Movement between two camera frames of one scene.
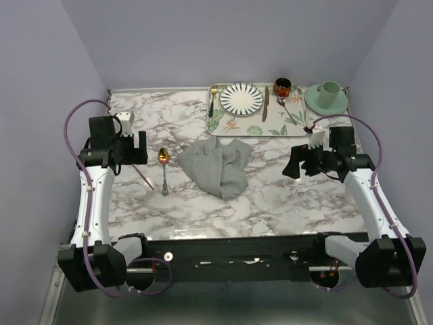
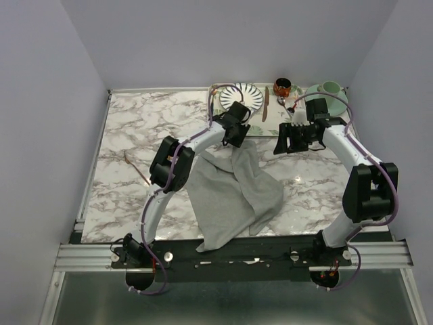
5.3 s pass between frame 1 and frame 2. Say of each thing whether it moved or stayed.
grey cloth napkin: moved
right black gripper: moved
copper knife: stayed
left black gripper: moved
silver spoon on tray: stayed
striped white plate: stayed
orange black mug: stayed
